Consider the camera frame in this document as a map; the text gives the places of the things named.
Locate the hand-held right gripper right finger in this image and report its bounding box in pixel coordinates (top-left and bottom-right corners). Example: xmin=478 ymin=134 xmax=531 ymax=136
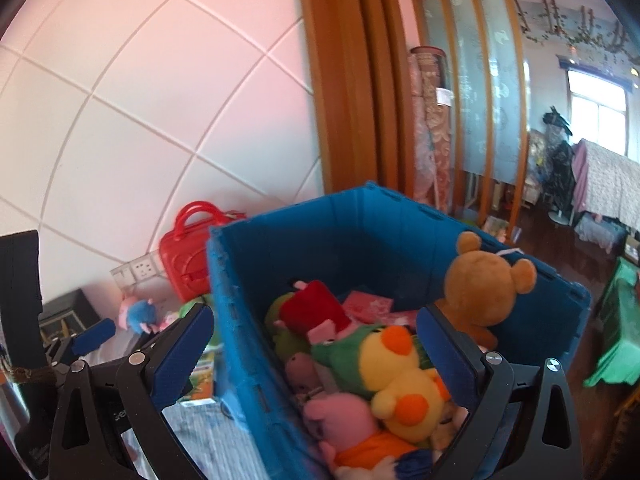
xmin=416 ymin=305 xmax=583 ymax=480

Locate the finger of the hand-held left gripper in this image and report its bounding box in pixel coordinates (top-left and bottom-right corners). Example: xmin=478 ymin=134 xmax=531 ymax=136
xmin=44 ymin=317 xmax=117 ymax=376

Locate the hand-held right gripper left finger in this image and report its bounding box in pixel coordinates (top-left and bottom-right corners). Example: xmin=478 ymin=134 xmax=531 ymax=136
xmin=49 ymin=304 xmax=216 ymax=480

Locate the orange green medicine box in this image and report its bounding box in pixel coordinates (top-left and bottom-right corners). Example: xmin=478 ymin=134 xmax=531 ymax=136
xmin=177 ymin=347 xmax=221 ymax=403

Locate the brown teddy bear plush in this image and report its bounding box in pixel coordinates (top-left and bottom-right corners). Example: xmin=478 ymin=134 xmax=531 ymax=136
xmin=434 ymin=231 xmax=538 ymax=351

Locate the blue plastic crate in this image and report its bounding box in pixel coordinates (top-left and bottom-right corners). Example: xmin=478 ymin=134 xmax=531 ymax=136
xmin=206 ymin=181 xmax=592 ymax=480

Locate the pink pig plush blue shirt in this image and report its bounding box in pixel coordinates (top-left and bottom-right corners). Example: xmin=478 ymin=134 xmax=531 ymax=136
xmin=117 ymin=296 xmax=163 ymax=335

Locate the yellow duck plush green hood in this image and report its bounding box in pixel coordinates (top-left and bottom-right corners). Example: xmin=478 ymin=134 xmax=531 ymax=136
xmin=312 ymin=324 xmax=453 ymax=443

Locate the light blue striped bedsheet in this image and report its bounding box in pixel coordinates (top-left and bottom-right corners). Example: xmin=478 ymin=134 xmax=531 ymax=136
xmin=75 ymin=280 xmax=273 ymax=480

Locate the pink flat packet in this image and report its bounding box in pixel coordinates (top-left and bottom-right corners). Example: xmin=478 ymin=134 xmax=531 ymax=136
xmin=342 ymin=290 xmax=421 ymax=333

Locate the red toy suitcase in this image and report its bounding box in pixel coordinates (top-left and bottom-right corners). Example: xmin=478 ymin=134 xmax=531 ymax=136
xmin=159 ymin=201 xmax=248 ymax=302

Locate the small mauve plush toy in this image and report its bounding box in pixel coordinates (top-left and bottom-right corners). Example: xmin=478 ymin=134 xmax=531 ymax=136
xmin=285 ymin=352 xmax=323 ymax=396

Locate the pink pig plush orange shirt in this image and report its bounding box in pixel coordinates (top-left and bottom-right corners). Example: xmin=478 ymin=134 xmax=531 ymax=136
xmin=302 ymin=392 xmax=416 ymax=473

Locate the red plush toy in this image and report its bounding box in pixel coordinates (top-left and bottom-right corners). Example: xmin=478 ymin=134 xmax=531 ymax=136
xmin=277 ymin=280 xmax=353 ymax=336

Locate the rack of dark clothes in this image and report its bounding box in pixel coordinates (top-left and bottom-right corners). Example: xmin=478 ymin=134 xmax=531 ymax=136
xmin=542 ymin=107 xmax=576 ymax=211

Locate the rolled patterned fabric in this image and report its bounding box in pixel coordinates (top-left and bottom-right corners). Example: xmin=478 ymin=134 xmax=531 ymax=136
xmin=409 ymin=46 xmax=456 ymax=211

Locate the floral cloth cover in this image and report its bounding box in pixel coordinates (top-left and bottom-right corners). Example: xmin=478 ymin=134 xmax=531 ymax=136
xmin=572 ymin=139 xmax=640 ymax=251

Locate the frosted glass wooden partition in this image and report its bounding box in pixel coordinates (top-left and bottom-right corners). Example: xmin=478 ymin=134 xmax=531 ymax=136
xmin=400 ymin=0 xmax=531 ymax=241

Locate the bright window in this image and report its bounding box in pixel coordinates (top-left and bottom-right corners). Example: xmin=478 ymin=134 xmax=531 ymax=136
xmin=567 ymin=67 xmax=628 ymax=156

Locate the hanging vine decoration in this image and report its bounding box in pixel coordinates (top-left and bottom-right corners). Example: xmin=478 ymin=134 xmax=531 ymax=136
xmin=515 ymin=0 xmax=640 ymax=66

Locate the black gift box gold handle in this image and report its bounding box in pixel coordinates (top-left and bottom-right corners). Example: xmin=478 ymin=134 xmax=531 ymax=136
xmin=39 ymin=287 xmax=101 ymax=343

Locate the white five-hole wall socket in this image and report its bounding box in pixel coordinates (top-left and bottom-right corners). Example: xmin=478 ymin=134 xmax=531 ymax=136
xmin=132 ymin=256 xmax=162 ymax=281

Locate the curved wooden frame post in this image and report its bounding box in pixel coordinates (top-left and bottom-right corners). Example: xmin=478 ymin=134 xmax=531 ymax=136
xmin=295 ymin=0 xmax=416 ymax=201

